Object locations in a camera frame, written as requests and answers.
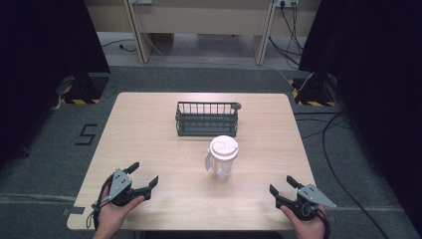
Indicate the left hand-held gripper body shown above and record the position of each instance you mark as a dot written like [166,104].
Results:
[119,184]

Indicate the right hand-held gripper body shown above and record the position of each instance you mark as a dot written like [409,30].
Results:
[310,202]

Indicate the clear cup with white lid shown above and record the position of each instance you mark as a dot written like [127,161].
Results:
[223,159]

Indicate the person's right hand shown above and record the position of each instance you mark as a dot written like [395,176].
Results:
[307,229]

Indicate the person's left hand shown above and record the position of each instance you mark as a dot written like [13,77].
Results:
[111,217]

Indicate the grey tape strip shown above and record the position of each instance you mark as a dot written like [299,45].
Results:
[74,210]

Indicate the stand base with hazard tape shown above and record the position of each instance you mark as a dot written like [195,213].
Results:
[84,88]
[312,91]

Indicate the black curtain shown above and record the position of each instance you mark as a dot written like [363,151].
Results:
[375,83]
[43,66]

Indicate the beige wooden desk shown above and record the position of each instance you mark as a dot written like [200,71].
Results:
[199,16]

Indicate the white wall socket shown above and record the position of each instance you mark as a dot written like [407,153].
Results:
[287,2]

